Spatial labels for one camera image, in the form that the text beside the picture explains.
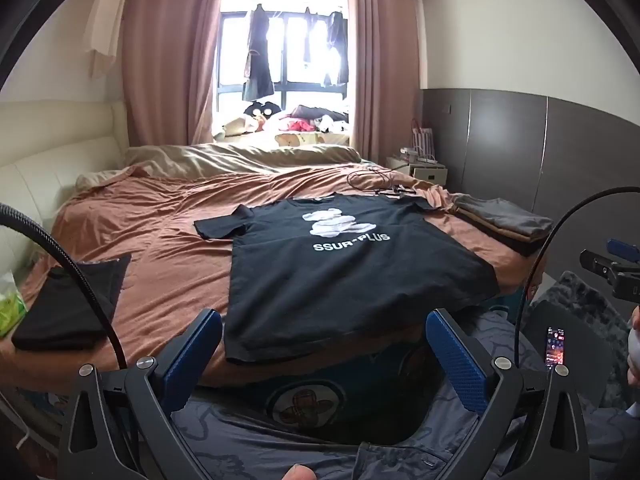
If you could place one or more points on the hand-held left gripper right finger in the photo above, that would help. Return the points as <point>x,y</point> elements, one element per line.
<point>457,355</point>

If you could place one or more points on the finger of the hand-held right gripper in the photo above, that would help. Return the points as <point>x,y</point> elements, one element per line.
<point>597,261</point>
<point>622,248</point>

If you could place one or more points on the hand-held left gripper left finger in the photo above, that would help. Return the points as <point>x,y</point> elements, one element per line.
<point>192,355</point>

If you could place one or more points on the black printed t-shirt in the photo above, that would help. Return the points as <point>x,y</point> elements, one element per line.
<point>350,280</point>

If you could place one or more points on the folded grey clothes stack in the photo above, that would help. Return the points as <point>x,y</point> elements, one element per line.
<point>505,220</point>

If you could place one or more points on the folded black clothes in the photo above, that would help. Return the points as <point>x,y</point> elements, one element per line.
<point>65,310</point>

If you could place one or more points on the pile of toys and clothes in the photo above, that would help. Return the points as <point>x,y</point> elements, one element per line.
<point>305,125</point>

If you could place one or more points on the person's right hand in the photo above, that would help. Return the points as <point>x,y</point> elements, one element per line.
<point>635,317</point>

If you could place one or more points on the person's left hand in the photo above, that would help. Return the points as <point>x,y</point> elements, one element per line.
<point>297,473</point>

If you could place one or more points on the dark fuzzy chair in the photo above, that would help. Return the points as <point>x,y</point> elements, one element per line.
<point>595,320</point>

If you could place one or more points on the smartphone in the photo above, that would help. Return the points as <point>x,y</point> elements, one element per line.
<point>556,345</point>

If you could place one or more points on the brown bed blanket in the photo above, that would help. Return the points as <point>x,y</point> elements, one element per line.
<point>165,240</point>

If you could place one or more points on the white nightstand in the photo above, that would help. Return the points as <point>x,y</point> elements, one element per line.
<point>427,172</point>

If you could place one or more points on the green tissue packet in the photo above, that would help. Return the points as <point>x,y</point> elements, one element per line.
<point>10,310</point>

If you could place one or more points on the beige duvet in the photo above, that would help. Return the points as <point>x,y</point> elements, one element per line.
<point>225,160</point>

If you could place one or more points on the striped shopping bag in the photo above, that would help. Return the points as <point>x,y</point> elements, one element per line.
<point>424,142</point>

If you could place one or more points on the cream padded headboard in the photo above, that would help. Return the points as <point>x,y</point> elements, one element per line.
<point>45,170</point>

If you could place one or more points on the black white plush toy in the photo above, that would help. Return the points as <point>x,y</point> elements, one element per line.
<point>261,112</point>

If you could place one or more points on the pink curtain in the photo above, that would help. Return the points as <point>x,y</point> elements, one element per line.
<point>385,70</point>
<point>170,60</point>

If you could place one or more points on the hanging dark garment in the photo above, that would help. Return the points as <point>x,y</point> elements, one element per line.
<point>306,35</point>
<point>339,50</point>
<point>259,60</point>

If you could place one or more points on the window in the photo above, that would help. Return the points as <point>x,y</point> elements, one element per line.
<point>295,60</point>

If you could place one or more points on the hanging cream garment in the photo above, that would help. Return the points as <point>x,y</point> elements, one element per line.
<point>102,25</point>

